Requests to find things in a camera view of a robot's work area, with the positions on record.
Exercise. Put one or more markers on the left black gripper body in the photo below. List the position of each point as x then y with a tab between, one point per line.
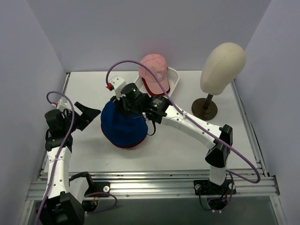
76	118

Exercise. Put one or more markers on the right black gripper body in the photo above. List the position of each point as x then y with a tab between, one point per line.
122	104

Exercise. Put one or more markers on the blue bucket hat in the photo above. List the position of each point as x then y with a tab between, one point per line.
112	118

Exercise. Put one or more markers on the pink LA baseball cap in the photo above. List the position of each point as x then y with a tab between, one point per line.
156	63

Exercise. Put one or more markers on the white perforated plastic basket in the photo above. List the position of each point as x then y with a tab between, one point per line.
170	74

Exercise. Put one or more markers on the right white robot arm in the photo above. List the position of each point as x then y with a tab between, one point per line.
158	109

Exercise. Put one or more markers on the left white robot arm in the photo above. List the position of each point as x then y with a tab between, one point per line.
62	200

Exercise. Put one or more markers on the red LA baseball cap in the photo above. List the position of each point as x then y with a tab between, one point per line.
153	88

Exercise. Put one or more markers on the cream mannequin head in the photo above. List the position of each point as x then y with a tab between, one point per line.
223	65

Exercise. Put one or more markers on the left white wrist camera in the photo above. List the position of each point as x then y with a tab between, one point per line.
62	104

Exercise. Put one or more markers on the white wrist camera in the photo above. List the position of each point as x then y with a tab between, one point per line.
116	84
62	104

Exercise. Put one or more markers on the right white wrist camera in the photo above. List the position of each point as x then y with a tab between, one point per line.
116	84

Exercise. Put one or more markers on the aluminium mounting rail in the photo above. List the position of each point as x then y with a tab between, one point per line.
175	184

